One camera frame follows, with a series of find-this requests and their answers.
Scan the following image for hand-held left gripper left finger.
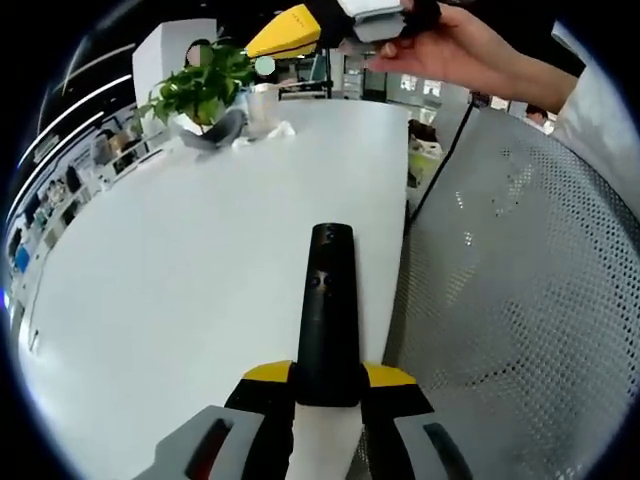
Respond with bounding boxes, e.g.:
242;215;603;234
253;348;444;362
144;359;297;480

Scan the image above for grey mesh chair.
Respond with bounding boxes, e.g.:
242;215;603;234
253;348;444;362
384;102;640;480

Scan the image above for clear plastic cup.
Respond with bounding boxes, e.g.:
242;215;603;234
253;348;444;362
244;84;281;141

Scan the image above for grey plant pot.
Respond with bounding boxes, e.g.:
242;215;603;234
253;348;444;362
177;107;251;151

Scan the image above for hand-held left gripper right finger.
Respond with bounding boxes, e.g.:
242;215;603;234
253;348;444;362
359;362;476;480

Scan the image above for black remote control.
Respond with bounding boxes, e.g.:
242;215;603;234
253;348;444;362
295;223;362;407

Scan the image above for white pillar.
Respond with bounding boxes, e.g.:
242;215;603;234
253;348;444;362
132;19;219;109

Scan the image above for green potted plant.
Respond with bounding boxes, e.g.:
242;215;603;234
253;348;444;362
134;39;259;126

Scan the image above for ceiling light strips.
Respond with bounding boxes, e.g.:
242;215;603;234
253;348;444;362
19;42;136;166

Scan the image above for person's right hand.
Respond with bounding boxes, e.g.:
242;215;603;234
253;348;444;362
366;7;507;97

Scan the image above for white cabinet row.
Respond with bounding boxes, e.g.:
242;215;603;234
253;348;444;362
7;114;166;281

